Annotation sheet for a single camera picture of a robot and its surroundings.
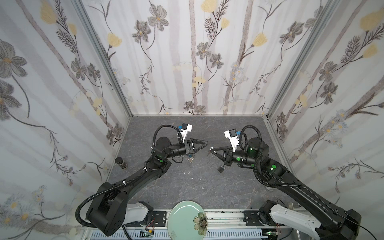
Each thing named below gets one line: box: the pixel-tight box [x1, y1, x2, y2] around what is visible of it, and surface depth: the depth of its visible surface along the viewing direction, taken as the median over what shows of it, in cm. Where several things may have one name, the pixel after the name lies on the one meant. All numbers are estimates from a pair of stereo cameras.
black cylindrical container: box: [114, 156, 128, 170], surface depth 88 cm
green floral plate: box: [167, 200, 208, 240], surface depth 74 cm
